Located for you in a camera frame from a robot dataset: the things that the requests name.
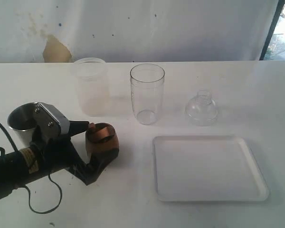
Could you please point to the clear plastic shaker tumbler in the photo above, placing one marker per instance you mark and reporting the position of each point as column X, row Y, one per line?
column 147, row 86

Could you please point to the stainless steel cup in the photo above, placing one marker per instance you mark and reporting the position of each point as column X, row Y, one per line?
column 21, row 121

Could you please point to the clear domed shaker lid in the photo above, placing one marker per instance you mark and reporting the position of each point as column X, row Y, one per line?
column 202, row 109

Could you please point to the round wooden cup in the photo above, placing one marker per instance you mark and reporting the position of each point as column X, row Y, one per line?
column 92, row 147

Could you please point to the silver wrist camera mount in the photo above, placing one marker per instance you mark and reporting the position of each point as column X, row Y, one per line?
column 50, row 120

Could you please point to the white plastic tray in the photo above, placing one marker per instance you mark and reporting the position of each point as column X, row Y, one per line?
column 206, row 168

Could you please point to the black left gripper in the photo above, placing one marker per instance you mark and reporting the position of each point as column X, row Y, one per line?
column 60, row 153

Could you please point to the frosted plastic jar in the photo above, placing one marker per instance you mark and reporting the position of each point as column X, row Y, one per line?
column 92, row 85

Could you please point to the dark window frame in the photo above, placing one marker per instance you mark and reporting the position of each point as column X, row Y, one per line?
column 274, row 46

